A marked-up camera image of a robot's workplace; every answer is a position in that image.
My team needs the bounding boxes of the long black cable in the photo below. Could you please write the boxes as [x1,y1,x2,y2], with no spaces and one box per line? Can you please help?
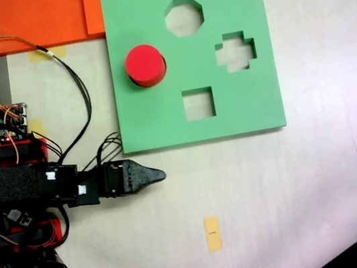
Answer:
[35,37,101,165]

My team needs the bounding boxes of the thin black tripod leg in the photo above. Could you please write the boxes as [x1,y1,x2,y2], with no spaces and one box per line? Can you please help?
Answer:
[301,228,357,268]

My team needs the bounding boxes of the black board with chip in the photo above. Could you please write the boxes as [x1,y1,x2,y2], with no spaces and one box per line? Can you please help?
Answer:
[5,204,34,230]

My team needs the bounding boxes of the red cylinder block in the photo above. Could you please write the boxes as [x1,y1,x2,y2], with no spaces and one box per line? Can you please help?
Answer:
[122,40,170,91]

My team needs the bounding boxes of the small board with wire connectors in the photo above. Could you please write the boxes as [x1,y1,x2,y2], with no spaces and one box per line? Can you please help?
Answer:
[0,101,33,139]

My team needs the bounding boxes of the thin black arm wires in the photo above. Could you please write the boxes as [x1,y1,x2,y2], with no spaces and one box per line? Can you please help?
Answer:
[76,131,127,177]

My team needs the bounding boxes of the green shape sorter board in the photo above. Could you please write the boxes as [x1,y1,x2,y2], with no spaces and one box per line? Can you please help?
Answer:
[98,0,289,156]

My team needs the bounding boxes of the yellow tape marker with print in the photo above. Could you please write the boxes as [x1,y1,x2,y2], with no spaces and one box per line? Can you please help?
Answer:
[203,215,225,254]

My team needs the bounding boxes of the yellow masking tape by board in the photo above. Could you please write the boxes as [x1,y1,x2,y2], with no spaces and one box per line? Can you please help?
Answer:
[28,118,47,141]

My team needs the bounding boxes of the large orange foam block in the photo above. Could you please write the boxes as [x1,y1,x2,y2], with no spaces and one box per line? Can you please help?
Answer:
[0,0,90,56]

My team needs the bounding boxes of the long yellow masking tape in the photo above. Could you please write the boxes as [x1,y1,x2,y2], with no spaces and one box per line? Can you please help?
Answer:
[28,44,68,63]

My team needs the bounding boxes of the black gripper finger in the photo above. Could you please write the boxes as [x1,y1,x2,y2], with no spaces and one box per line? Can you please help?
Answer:
[121,152,170,196]

